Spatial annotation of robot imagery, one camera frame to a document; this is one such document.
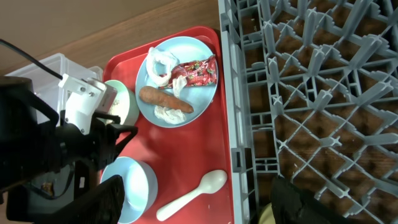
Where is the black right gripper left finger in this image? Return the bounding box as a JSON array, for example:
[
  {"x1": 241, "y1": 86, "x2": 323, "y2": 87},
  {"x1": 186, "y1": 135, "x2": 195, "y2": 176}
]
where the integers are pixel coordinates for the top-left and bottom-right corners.
[{"x1": 37, "y1": 175, "x2": 125, "y2": 224}]

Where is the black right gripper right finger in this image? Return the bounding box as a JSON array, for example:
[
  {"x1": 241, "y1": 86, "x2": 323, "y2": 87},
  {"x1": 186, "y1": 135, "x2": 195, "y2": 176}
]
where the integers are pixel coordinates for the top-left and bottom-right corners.
[{"x1": 270, "y1": 176, "x2": 345, "y2": 224}]

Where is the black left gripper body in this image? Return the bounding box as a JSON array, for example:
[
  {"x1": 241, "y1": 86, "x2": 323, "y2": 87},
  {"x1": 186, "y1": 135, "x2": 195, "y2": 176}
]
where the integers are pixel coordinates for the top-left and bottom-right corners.
[{"x1": 55, "y1": 110, "x2": 121, "y2": 170}]

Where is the green bowl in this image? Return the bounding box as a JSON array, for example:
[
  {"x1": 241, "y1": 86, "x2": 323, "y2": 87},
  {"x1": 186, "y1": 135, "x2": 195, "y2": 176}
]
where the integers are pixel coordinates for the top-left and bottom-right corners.
[{"x1": 105, "y1": 80, "x2": 140, "y2": 126}]

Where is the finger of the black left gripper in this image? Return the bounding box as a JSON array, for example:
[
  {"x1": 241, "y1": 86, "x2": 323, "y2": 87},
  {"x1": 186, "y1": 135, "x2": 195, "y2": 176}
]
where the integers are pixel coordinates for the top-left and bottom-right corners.
[{"x1": 113, "y1": 124, "x2": 138, "y2": 156}]

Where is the clear plastic bin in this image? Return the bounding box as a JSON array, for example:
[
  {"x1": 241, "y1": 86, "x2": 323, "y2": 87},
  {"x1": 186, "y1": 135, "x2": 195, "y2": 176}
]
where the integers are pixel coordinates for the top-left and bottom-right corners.
[{"x1": 1, "y1": 53, "x2": 102, "y2": 124}]

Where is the carrot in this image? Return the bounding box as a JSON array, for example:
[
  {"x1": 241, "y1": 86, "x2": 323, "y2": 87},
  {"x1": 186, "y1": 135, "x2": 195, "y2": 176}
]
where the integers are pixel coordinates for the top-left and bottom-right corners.
[{"x1": 139, "y1": 86, "x2": 194, "y2": 113}]

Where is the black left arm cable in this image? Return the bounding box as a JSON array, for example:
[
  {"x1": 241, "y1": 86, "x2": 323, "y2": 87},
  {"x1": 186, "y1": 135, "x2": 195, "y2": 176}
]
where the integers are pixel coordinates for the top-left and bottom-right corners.
[{"x1": 0, "y1": 39, "x2": 65, "y2": 81}]

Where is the white crumpled tissue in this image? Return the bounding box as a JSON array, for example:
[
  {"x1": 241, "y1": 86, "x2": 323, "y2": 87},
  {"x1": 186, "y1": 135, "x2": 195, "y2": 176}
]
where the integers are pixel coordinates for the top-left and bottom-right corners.
[{"x1": 154, "y1": 75, "x2": 187, "y2": 124}]

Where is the grey dishwasher rack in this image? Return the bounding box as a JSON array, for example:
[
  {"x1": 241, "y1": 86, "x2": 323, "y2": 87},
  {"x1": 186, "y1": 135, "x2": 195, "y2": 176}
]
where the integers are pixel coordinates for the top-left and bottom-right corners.
[{"x1": 218, "y1": 0, "x2": 397, "y2": 223}]

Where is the red snack wrapper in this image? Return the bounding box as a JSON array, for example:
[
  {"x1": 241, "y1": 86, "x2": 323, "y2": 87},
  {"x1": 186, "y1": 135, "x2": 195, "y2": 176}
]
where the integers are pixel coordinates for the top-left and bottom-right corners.
[{"x1": 159, "y1": 55, "x2": 218, "y2": 89}]

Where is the white plastic spoon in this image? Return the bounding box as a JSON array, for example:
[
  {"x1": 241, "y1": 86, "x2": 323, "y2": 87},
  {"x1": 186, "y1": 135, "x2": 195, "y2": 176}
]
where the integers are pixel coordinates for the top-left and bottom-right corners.
[{"x1": 156, "y1": 170, "x2": 228, "y2": 222}]

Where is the white crumpled tissue ring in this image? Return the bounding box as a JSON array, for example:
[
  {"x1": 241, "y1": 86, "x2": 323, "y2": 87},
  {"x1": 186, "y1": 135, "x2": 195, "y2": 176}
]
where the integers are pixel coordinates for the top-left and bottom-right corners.
[{"x1": 146, "y1": 47, "x2": 180, "y2": 87}]

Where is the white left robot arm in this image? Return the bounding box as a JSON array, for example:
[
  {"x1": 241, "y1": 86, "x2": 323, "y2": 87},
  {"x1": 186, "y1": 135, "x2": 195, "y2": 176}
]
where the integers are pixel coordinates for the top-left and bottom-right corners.
[{"x1": 1, "y1": 77, "x2": 138, "y2": 191}]

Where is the brown food scrap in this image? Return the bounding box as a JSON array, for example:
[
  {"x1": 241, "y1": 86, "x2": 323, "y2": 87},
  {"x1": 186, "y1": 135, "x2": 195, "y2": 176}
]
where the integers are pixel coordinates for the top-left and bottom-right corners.
[{"x1": 40, "y1": 182, "x2": 54, "y2": 197}]

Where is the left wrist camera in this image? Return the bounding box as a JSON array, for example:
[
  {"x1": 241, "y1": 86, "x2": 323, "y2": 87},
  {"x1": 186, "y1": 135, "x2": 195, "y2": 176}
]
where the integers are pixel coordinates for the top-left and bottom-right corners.
[{"x1": 58, "y1": 73, "x2": 118, "y2": 135}]

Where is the yellow cup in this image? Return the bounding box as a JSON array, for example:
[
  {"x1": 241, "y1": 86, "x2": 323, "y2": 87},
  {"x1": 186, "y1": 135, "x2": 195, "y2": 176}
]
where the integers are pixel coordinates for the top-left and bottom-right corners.
[{"x1": 258, "y1": 203, "x2": 275, "y2": 224}]

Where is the light blue bowl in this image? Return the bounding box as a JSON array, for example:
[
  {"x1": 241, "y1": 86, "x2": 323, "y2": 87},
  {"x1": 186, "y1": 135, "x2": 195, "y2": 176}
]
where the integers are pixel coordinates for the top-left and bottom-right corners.
[{"x1": 101, "y1": 157, "x2": 158, "y2": 223}]

